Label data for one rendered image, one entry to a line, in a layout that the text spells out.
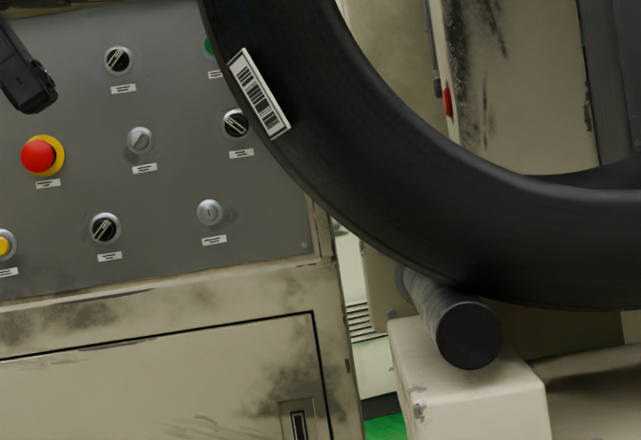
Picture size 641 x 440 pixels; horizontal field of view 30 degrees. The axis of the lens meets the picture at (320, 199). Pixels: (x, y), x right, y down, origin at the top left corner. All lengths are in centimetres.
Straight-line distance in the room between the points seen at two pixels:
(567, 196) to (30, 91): 40
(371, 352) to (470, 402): 358
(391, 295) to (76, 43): 56
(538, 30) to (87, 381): 68
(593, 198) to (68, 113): 85
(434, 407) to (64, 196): 79
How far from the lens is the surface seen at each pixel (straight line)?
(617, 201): 80
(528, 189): 79
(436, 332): 80
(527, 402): 81
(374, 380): 440
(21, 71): 91
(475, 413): 81
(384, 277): 114
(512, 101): 117
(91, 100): 149
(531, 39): 117
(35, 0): 91
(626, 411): 95
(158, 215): 148
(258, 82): 78
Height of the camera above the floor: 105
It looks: 3 degrees down
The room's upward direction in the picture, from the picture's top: 9 degrees counter-clockwise
